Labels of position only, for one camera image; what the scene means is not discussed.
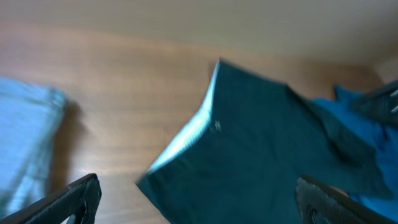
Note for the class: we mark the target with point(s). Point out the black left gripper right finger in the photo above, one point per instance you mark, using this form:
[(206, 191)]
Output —
[(320, 203)]

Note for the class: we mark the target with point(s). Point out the blue shirt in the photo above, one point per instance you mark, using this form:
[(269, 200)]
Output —
[(380, 136)]

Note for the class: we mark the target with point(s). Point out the black shorts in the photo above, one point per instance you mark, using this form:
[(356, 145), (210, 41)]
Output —
[(238, 159)]

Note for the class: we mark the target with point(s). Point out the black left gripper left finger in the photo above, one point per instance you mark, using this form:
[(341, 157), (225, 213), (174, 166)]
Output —
[(76, 203)]

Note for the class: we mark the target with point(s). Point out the folded grey shorts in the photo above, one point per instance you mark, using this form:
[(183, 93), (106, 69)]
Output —
[(30, 117)]

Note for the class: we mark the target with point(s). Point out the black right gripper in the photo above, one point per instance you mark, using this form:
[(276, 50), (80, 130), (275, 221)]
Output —
[(379, 105)]

